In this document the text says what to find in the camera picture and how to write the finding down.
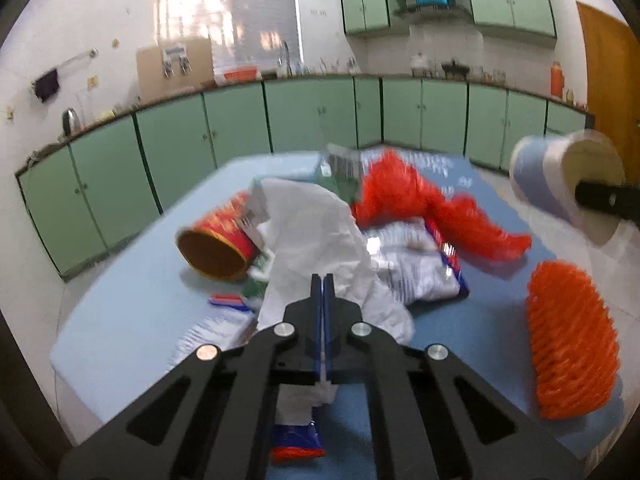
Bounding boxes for long orange foam net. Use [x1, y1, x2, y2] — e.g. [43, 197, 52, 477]
[350, 150, 532, 263]

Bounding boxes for red paper cup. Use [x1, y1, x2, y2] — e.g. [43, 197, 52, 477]
[176, 191, 267, 282]

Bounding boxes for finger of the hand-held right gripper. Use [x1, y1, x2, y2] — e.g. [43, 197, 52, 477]
[574, 181, 640, 222]

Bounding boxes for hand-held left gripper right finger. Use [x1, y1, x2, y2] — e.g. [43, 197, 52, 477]
[325, 274, 584, 480]

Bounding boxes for flat silver wrapper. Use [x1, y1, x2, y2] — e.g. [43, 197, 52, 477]
[172, 307, 259, 362]

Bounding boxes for wooden door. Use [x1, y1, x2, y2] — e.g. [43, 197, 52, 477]
[575, 1, 640, 173]

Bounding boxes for cardboard box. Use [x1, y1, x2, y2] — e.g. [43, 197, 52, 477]
[136, 37, 216, 104]

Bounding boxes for red basin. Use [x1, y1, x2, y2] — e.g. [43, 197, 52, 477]
[222, 65, 261, 84]

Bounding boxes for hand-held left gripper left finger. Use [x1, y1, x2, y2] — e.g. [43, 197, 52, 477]
[57, 274, 326, 480]

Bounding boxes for green lower kitchen cabinets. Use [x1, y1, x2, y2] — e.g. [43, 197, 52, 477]
[15, 75, 597, 282]

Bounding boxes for green wrapper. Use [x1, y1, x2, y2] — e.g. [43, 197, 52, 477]
[242, 252, 273, 312]

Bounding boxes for white pot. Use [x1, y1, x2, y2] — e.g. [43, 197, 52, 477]
[410, 52, 434, 79]

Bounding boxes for blue printed tablecloth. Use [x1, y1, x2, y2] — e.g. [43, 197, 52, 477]
[50, 149, 626, 480]

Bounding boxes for wall towel rail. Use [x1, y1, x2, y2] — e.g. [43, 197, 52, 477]
[32, 48, 99, 86]

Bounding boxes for white paper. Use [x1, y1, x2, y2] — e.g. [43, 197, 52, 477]
[247, 177, 416, 427]

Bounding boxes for sink faucet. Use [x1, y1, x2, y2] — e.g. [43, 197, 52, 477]
[277, 40, 296, 79]

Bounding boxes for dark hanging cloth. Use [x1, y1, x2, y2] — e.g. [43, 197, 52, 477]
[32, 70, 61, 104]

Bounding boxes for green printed packet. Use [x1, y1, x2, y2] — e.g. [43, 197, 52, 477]
[317, 144, 372, 202]

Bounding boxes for window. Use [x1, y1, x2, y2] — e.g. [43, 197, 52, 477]
[155, 0, 304, 72]

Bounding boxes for silver snack packet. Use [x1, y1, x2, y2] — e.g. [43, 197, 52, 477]
[364, 217, 471, 307]

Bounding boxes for range hood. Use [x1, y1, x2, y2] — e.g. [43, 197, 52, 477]
[394, 2, 472, 25]

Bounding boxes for blue and red packet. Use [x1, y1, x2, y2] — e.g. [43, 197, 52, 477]
[270, 421, 327, 463]

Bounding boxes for metal kettle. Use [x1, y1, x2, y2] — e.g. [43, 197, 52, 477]
[61, 107, 84, 136]

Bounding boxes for small red blue wrapper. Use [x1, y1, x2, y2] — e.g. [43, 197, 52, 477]
[209, 293, 252, 312]

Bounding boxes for short orange foam net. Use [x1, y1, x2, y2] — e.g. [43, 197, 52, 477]
[526, 260, 621, 421]

